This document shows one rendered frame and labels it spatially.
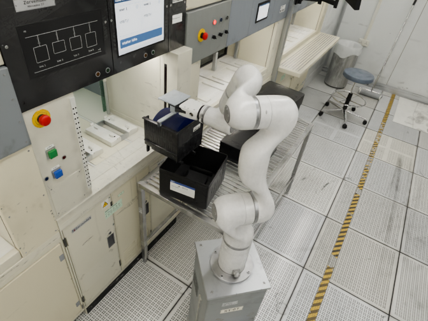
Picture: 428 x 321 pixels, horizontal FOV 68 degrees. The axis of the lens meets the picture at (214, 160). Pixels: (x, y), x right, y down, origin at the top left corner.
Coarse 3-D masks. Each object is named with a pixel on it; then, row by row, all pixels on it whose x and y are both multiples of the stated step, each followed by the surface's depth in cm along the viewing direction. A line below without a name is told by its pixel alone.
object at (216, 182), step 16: (192, 160) 183; (208, 160) 179; (224, 160) 167; (160, 176) 160; (176, 176) 156; (192, 176) 179; (208, 176) 181; (160, 192) 168; (176, 192) 163; (192, 192) 158; (208, 192) 155
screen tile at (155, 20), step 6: (150, 0) 128; (156, 0) 131; (144, 6) 126; (150, 6) 129; (156, 6) 132; (144, 12) 128; (144, 18) 129; (150, 18) 132; (156, 18) 135; (144, 24) 130; (150, 24) 134; (156, 24) 137
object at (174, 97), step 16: (160, 96) 144; (176, 96) 146; (176, 112) 148; (144, 128) 152; (160, 128) 145; (192, 128) 151; (160, 144) 151; (176, 144) 145; (192, 144) 158; (176, 160) 151
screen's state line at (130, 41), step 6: (156, 30) 138; (132, 36) 128; (138, 36) 130; (144, 36) 133; (150, 36) 137; (120, 42) 123; (126, 42) 126; (132, 42) 129; (138, 42) 132; (120, 48) 125
